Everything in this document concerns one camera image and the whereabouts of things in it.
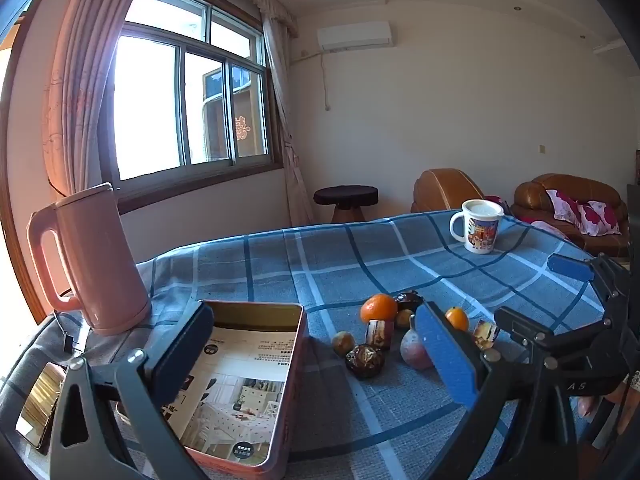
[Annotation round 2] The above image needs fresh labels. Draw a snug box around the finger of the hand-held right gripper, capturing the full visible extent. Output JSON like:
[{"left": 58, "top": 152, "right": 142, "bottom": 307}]
[
  {"left": 546, "top": 254, "right": 640, "bottom": 326},
  {"left": 494, "top": 306, "right": 613, "bottom": 357}
]

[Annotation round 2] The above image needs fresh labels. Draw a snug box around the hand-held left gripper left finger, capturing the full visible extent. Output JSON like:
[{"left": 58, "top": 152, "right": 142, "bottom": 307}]
[{"left": 48, "top": 301, "right": 216, "bottom": 480}]

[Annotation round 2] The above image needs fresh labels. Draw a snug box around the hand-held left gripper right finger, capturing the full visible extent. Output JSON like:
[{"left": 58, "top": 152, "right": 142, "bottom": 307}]
[{"left": 415, "top": 301, "right": 578, "bottom": 480}]

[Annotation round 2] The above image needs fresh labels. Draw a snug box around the purple passion fruit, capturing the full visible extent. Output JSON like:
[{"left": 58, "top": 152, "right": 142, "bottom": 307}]
[{"left": 400, "top": 315, "right": 434, "bottom": 371}]

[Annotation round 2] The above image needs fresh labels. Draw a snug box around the brown cake piece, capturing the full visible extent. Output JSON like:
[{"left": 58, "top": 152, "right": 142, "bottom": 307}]
[
  {"left": 366, "top": 318, "right": 396, "bottom": 351},
  {"left": 471, "top": 320, "right": 501, "bottom": 351}
]

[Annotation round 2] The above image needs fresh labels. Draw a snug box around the orange mandarin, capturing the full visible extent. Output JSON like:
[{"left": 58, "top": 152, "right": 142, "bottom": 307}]
[
  {"left": 360, "top": 294, "right": 399, "bottom": 325},
  {"left": 444, "top": 307, "right": 470, "bottom": 333}
]

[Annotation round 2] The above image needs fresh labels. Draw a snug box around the dark purple mangosteen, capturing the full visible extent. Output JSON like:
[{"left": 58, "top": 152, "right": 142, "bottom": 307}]
[{"left": 394, "top": 291, "right": 424, "bottom": 314}]

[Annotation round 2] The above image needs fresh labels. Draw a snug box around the dark brown cracked fruit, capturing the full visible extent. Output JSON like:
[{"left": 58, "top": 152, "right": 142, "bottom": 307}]
[{"left": 346, "top": 344, "right": 385, "bottom": 379}]

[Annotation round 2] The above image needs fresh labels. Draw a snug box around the rectangular metal tin box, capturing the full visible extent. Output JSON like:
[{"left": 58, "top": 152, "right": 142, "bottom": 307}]
[{"left": 114, "top": 300, "right": 309, "bottom": 475}]

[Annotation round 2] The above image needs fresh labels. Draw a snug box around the small brown round fruit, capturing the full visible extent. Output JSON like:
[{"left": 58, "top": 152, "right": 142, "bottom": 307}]
[{"left": 332, "top": 331, "right": 356, "bottom": 357}]

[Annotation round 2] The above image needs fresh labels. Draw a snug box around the person's right hand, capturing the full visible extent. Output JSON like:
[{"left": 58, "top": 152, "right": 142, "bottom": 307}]
[{"left": 576, "top": 372, "right": 640, "bottom": 435}]

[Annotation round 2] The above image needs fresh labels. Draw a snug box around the pink floral cushion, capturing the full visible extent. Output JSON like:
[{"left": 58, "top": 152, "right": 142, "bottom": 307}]
[
  {"left": 546, "top": 189, "right": 583, "bottom": 228},
  {"left": 577, "top": 201, "right": 622, "bottom": 236}
]

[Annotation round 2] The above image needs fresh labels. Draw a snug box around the printed paper leaflet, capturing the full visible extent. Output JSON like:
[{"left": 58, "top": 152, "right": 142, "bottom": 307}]
[{"left": 165, "top": 325, "right": 293, "bottom": 466}]

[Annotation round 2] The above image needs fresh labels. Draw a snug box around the brown leather sofa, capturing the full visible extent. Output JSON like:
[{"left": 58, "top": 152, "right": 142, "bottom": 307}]
[{"left": 510, "top": 173, "right": 630, "bottom": 258}]

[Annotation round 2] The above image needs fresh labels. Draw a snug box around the white printed mug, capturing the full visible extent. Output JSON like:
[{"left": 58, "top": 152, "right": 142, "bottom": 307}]
[{"left": 449, "top": 199, "right": 504, "bottom": 255}]

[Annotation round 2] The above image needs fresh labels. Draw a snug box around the pink electric kettle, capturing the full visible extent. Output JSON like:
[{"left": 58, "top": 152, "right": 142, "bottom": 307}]
[{"left": 26, "top": 183, "right": 152, "bottom": 337}]

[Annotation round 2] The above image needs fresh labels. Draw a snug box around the blue plaid tablecloth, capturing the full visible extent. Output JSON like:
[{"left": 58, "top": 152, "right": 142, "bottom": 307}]
[{"left": 0, "top": 208, "right": 616, "bottom": 480}]

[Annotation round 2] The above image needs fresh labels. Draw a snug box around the brown leather armchair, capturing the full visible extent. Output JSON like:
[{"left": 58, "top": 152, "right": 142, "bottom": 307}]
[{"left": 411, "top": 168, "right": 488, "bottom": 213}]

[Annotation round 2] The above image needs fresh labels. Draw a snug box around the smartphone with glossy screen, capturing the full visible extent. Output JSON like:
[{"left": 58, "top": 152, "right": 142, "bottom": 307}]
[{"left": 15, "top": 361, "right": 66, "bottom": 450}]

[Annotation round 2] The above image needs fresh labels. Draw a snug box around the dark round stool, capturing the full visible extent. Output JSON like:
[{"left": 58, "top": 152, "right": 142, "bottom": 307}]
[{"left": 313, "top": 185, "right": 379, "bottom": 224}]

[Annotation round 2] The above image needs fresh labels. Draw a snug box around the pale tied curtain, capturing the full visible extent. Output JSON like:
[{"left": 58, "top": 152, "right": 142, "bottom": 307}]
[{"left": 262, "top": 15, "right": 316, "bottom": 228}]

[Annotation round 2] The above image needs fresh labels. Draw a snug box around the sliding glass window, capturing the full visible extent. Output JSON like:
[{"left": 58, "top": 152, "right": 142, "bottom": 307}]
[{"left": 97, "top": 0, "right": 283, "bottom": 216}]

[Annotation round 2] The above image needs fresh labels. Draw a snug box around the pink curtain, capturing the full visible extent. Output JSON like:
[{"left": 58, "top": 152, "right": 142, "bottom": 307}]
[{"left": 41, "top": 0, "right": 156, "bottom": 198}]

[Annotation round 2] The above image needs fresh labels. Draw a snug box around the black power cord with plug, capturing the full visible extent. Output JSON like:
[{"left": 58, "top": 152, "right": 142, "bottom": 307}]
[{"left": 52, "top": 310, "right": 93, "bottom": 360}]

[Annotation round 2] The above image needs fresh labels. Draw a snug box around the air conditioner cable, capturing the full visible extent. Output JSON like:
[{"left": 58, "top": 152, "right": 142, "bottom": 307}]
[{"left": 320, "top": 50, "right": 332, "bottom": 111}]

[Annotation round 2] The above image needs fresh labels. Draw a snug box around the white wall air conditioner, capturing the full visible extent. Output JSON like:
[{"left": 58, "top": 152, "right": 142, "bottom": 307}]
[{"left": 317, "top": 21, "right": 393, "bottom": 52}]

